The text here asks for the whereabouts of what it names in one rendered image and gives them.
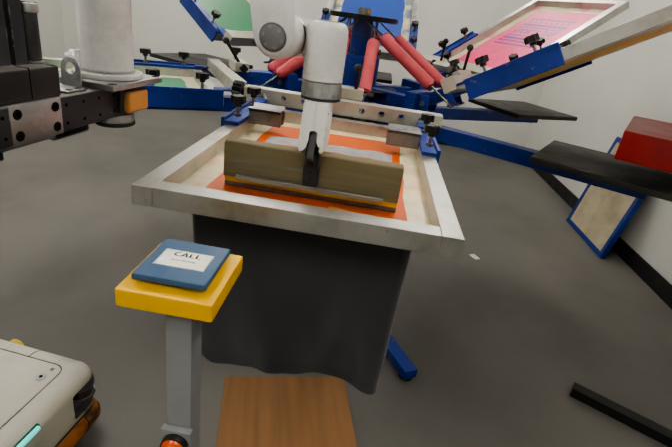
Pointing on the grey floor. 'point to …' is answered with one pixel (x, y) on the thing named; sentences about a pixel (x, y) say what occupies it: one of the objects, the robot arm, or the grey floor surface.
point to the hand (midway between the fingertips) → (312, 172)
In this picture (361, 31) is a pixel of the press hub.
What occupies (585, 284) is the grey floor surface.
